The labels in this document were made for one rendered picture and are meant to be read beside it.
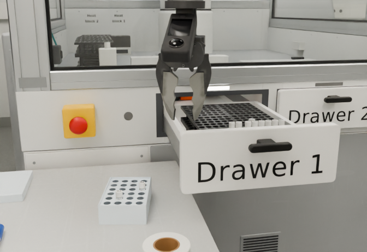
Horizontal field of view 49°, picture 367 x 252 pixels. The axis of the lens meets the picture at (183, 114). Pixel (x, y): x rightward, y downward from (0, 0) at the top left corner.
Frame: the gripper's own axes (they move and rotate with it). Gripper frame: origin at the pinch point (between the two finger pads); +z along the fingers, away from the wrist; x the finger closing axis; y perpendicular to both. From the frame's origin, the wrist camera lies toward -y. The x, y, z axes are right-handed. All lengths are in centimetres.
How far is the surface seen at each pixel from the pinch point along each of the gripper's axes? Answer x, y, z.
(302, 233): -32, 36, 44
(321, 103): -33.3, 34.7, 5.1
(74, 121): 25.3, 12.7, 5.5
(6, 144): 175, 248, 97
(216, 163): -6.2, -6.1, 6.9
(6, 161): 155, 209, 96
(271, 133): -15.5, -3.5, 2.1
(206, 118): -3.9, 12.6, 4.2
